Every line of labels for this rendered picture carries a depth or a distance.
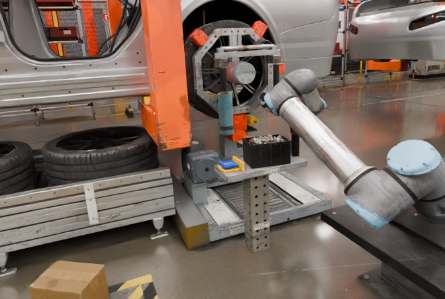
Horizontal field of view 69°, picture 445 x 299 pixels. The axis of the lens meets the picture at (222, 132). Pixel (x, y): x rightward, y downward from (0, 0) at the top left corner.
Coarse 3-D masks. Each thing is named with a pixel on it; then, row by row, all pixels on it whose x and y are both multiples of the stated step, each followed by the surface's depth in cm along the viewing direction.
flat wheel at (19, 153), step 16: (0, 144) 198; (16, 144) 195; (0, 160) 165; (16, 160) 170; (32, 160) 188; (0, 176) 162; (16, 176) 171; (32, 176) 185; (0, 192) 163; (16, 192) 171
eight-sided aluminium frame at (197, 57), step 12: (216, 36) 198; (252, 36) 206; (204, 48) 196; (192, 60) 201; (264, 60) 218; (264, 72) 220; (264, 84) 221; (204, 96) 207; (216, 108) 207; (240, 108) 214; (252, 108) 217
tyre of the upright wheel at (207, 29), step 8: (208, 24) 205; (216, 24) 204; (224, 24) 206; (232, 24) 208; (240, 24) 210; (248, 24) 213; (208, 32) 203; (184, 40) 219; (184, 48) 208; (192, 48) 202; (192, 64) 204; (192, 72) 205; (192, 80) 206; (192, 88) 207; (192, 96) 208; (192, 104) 217; (200, 104) 212; (208, 112) 215; (216, 112) 217; (248, 112) 226
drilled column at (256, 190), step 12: (252, 180) 153; (264, 180) 155; (252, 192) 154; (264, 192) 157; (252, 204) 156; (264, 204) 159; (252, 216) 158; (264, 216) 160; (252, 228) 159; (264, 228) 164; (252, 240) 161; (264, 240) 163; (252, 252) 163
